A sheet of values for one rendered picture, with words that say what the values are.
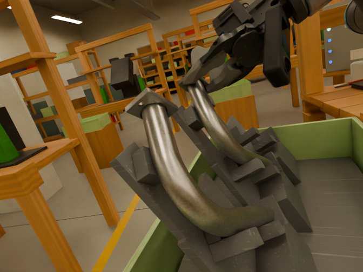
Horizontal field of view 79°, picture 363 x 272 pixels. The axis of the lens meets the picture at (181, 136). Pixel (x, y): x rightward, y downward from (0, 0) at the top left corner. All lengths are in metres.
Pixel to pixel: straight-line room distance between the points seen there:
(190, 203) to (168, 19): 11.06
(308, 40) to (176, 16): 10.00
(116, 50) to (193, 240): 11.72
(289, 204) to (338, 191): 0.18
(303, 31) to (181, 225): 1.22
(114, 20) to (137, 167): 11.77
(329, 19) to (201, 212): 1.38
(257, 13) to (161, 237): 0.41
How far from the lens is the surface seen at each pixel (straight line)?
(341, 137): 0.77
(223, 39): 0.38
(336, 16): 1.53
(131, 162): 0.25
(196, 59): 0.41
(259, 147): 0.67
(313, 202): 0.60
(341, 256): 0.50
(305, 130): 0.74
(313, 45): 1.38
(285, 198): 0.47
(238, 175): 0.42
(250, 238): 0.27
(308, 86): 1.40
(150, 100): 0.26
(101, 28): 12.22
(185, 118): 0.39
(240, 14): 0.41
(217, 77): 0.44
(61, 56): 5.93
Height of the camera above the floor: 1.21
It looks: 17 degrees down
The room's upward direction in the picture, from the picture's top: 16 degrees counter-clockwise
